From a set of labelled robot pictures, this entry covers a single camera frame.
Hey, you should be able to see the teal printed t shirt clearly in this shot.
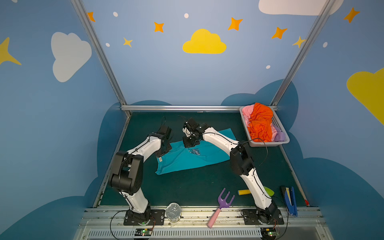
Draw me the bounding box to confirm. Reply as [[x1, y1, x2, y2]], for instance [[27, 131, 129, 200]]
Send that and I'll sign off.
[[156, 127, 239, 175]]

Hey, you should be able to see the white plastic laundry basket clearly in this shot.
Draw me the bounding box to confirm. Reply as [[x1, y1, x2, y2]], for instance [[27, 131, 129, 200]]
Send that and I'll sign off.
[[239, 106, 290, 147]]

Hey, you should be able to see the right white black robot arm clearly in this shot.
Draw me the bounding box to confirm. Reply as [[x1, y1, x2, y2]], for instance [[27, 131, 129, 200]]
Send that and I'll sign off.
[[183, 118, 284, 225]]

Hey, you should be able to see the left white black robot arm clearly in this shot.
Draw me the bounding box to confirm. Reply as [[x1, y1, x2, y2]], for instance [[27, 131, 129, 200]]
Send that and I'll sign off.
[[108, 126, 172, 225]]

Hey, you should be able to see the pink t shirt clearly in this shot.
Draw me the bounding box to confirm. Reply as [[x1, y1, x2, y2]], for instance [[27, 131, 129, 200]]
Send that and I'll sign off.
[[242, 104, 277, 142]]

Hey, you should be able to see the orange t shirt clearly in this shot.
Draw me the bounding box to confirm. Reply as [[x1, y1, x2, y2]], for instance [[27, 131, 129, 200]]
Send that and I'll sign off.
[[248, 103, 274, 142]]

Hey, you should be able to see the purple pink toy rake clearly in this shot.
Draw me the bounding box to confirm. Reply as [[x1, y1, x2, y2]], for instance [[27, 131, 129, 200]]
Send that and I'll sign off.
[[207, 188, 235, 229]]

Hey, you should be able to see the silver tin can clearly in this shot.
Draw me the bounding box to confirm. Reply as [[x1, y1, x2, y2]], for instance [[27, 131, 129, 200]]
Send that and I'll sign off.
[[165, 203, 182, 223]]

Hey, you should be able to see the lilac t shirt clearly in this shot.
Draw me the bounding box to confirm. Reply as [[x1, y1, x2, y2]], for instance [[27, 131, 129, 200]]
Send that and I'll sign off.
[[274, 127, 286, 142]]

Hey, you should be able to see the green yellow toy trowel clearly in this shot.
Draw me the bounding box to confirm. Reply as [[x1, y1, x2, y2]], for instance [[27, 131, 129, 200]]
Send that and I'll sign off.
[[238, 187, 275, 197]]

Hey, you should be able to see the left green circuit board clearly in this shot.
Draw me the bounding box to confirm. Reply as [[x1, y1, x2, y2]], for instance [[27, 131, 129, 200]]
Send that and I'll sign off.
[[135, 229, 153, 237]]

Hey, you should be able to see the green circuit board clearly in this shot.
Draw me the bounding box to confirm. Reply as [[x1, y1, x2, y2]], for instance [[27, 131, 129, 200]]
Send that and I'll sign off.
[[260, 228, 278, 240], [135, 229, 153, 237]]

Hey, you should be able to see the blue stapler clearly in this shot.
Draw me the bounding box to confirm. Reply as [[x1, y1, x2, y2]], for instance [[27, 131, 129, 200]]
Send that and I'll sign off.
[[280, 186, 298, 217]]

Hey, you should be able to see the right green circuit board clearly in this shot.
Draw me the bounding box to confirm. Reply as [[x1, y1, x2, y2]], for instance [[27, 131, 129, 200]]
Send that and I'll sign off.
[[260, 228, 278, 240]]

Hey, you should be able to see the red tipped white pen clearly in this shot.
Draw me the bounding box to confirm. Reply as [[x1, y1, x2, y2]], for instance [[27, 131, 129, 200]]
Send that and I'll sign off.
[[280, 145, 310, 207]]

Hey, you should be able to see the horizontal aluminium frame bar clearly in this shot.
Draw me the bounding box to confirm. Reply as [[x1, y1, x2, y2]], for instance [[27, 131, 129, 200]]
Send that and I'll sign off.
[[120, 104, 278, 113]]

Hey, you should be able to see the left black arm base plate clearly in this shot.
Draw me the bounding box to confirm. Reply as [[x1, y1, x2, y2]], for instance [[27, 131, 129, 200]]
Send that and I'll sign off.
[[123, 210, 165, 226]]

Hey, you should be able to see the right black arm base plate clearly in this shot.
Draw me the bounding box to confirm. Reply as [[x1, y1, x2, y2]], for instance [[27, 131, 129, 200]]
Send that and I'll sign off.
[[241, 209, 285, 225]]

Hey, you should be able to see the front aluminium rail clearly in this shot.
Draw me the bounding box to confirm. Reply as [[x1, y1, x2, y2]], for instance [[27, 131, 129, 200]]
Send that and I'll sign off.
[[74, 206, 333, 240]]

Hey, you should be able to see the left aluminium frame post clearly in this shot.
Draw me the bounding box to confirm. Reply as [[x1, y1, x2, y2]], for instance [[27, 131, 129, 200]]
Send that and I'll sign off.
[[71, 0, 127, 107]]

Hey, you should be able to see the aluminium frame post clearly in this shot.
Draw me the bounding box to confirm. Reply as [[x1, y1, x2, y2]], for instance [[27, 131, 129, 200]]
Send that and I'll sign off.
[[71, 0, 127, 107], [265, 0, 337, 118]]

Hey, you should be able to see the right aluminium frame post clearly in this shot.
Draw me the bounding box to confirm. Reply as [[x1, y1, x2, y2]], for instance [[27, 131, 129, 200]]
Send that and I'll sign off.
[[265, 0, 337, 118]]

